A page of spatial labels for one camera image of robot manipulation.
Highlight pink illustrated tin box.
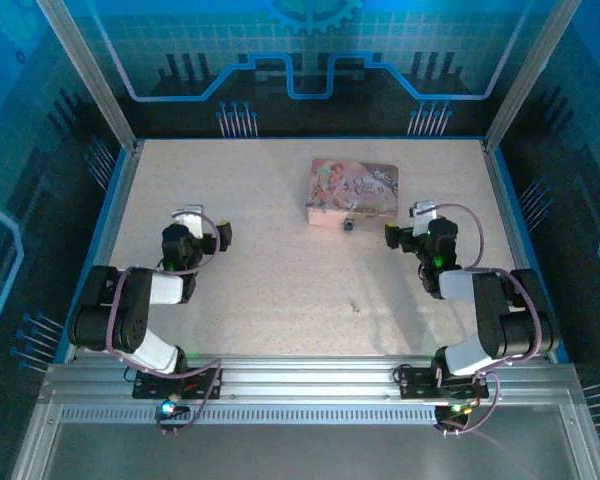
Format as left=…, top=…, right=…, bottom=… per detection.
left=305, top=157, right=400, bottom=227

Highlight small LED circuit board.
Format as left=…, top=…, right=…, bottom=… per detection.
left=154, top=397, right=191, bottom=419
left=434, top=402, right=474, bottom=426

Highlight grey metal panel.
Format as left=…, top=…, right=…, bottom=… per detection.
left=9, top=404, right=600, bottom=480

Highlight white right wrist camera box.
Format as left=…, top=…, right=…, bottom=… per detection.
left=410, top=200, right=439, bottom=238

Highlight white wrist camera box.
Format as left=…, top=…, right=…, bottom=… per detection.
left=171, top=203, right=205, bottom=240
left=410, top=200, right=439, bottom=238

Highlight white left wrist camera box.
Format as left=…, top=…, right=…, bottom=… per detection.
left=171, top=203, right=205, bottom=240

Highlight aluminium side rail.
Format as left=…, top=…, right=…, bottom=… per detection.
left=481, top=139, right=557, bottom=364
left=64, top=139, right=145, bottom=364

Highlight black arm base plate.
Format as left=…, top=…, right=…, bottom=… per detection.
left=132, top=367, right=224, bottom=401
left=397, top=364, right=490, bottom=401

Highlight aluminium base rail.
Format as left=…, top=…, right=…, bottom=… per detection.
left=38, top=353, right=589, bottom=409

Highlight slotted aluminium cable duct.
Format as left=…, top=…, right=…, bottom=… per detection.
left=59, top=405, right=444, bottom=426

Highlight aluminium frame post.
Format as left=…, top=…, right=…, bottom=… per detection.
left=483, top=0, right=582, bottom=151
left=33, top=0, right=142, bottom=151

